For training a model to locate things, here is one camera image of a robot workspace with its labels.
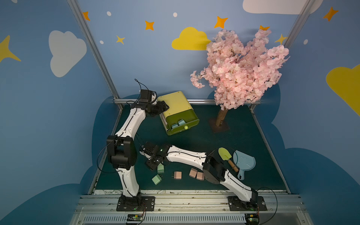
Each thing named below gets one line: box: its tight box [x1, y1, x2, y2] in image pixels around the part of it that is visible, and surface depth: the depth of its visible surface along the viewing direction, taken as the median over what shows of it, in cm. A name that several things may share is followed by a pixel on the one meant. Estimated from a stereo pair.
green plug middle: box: [157, 162, 165, 174], surface depth 86 cm
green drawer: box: [165, 108, 200, 136], surface depth 92 cm
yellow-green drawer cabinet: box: [156, 90, 200, 136], surface depth 93 cm
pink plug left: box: [171, 171, 182, 180], surface depth 85 cm
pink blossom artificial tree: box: [190, 29, 291, 133], surface depth 70 cm
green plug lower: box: [151, 173, 164, 186], surface depth 82 cm
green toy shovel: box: [218, 147, 239, 173], surface depth 94 cm
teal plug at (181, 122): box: [178, 119, 186, 126], surface depth 92 cm
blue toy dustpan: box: [232, 149, 257, 181], surface depth 92 cm
